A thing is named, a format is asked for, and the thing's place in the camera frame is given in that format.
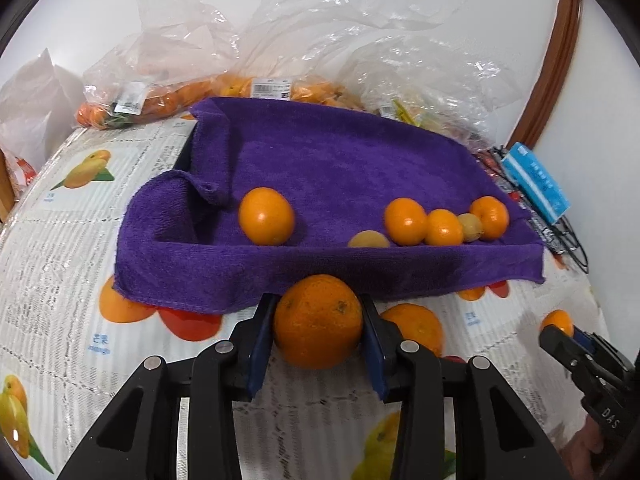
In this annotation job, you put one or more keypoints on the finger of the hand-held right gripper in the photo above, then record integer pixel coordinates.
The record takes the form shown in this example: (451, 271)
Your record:
(597, 345)
(560, 347)

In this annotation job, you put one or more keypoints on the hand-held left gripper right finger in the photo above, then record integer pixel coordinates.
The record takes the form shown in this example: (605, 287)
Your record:
(374, 355)

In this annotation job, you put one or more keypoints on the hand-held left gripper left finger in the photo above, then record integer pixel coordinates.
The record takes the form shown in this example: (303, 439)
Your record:
(260, 347)

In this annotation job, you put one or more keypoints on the small mandarin orange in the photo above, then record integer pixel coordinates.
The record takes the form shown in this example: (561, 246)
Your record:
(490, 216)
(406, 221)
(444, 227)
(557, 321)

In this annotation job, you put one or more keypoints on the large rough-skinned orange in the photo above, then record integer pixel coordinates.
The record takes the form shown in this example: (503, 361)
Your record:
(317, 327)

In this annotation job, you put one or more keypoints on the smooth round orange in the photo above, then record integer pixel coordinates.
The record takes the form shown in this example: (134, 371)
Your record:
(266, 216)

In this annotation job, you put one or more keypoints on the person's right hand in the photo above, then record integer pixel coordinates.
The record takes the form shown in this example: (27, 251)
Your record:
(580, 447)

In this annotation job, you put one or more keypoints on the medium orange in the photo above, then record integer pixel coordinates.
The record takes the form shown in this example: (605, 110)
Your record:
(417, 327)

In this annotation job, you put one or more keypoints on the tan longan fruit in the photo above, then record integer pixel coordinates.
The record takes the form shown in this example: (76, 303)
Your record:
(369, 240)
(471, 226)

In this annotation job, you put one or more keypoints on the blue and white box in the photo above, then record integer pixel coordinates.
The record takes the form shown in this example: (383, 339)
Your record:
(537, 182)

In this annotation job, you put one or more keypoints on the purple towel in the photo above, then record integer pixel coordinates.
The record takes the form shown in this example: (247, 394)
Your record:
(325, 170)

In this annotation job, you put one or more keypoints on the clear bag of yellow fruit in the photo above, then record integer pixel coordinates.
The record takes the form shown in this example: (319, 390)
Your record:
(435, 90)

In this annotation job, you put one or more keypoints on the clear bag of mandarins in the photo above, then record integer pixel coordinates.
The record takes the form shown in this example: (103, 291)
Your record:
(150, 85)

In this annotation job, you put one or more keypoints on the red and white packet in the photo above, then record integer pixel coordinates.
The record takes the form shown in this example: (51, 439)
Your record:
(22, 170)

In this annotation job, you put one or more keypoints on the clear bag of kumquats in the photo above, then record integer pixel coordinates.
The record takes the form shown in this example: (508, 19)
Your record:
(310, 55)

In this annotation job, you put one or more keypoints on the wooden furniture edge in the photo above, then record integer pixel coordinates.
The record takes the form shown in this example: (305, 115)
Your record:
(5, 190)

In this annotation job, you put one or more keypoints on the white plastic bag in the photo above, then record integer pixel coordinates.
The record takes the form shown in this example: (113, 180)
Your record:
(30, 105)

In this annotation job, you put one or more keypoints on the brown wooden door frame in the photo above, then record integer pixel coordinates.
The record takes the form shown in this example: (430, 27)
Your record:
(555, 60)

